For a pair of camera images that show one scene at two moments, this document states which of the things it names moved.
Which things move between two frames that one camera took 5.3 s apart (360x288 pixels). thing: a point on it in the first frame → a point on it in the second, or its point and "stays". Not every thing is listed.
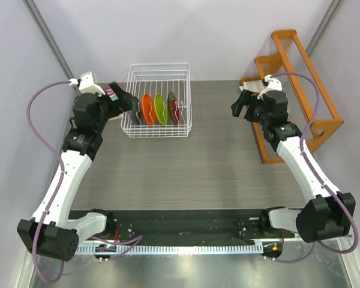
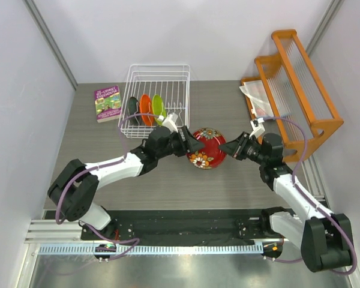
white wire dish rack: [161, 101] stays
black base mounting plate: [190, 227] stays
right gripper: [245, 99] → [236, 148]
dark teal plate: [136, 114] stays
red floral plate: [173, 107] → [210, 158]
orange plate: [148, 108] stays
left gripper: [122, 104] → [191, 144]
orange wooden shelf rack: [311, 107] stays
